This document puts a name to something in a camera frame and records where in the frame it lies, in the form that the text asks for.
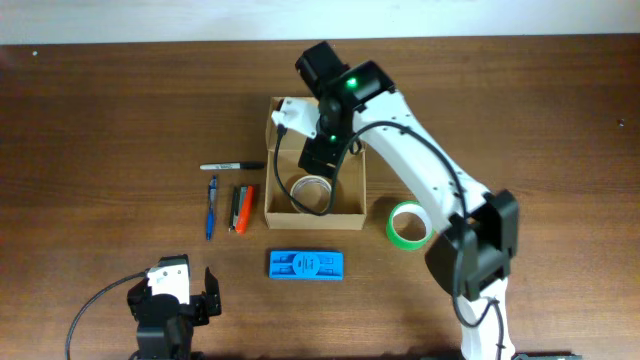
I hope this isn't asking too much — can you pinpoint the clear tape roll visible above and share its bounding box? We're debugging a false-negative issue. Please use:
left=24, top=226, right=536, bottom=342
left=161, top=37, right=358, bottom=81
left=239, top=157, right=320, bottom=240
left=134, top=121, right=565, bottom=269
left=290, top=175, right=332, bottom=212

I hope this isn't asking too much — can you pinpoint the blue ballpoint pen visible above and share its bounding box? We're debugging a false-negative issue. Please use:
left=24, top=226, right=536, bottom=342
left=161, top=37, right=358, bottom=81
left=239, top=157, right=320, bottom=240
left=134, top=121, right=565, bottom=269
left=205, top=175, right=217, bottom=242

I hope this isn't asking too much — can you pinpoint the blue plastic case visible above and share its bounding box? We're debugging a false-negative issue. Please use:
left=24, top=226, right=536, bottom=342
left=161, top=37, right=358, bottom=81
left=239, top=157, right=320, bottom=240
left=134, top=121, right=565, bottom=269
left=268, top=250, right=344, bottom=281

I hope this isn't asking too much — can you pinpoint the green tape roll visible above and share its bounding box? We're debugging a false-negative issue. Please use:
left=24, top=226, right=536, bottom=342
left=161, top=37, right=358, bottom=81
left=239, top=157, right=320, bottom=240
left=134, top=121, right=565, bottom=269
left=386, top=201, right=435, bottom=251

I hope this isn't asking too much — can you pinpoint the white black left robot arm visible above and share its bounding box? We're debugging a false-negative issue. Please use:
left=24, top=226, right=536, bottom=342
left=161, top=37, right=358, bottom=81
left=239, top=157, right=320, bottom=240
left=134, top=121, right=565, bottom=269
left=127, top=265, right=222, bottom=360

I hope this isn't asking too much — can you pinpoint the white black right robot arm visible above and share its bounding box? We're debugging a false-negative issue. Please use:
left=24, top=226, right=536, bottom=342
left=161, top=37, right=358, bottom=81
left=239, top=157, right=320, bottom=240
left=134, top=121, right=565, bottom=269
left=292, top=42, right=519, bottom=359

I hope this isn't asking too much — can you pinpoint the black white marker pen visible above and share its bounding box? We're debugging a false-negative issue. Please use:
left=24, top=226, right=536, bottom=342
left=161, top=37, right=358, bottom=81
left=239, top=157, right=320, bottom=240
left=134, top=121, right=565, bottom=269
left=199, top=161, right=265, bottom=171

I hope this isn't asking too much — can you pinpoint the black left camera cable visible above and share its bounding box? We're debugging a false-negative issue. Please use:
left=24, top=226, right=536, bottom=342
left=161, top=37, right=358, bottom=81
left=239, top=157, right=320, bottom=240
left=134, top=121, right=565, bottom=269
left=64, top=271, right=149, bottom=360

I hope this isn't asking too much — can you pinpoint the black camera cable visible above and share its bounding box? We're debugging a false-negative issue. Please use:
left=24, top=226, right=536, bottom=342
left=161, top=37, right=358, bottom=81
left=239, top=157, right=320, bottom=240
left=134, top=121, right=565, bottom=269
left=273, top=121, right=505, bottom=360
left=64, top=271, right=149, bottom=360

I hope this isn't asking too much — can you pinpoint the black right camera cable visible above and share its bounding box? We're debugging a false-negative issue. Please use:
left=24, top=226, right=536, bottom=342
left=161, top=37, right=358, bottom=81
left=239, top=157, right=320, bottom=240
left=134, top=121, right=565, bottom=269
left=273, top=121, right=505, bottom=360

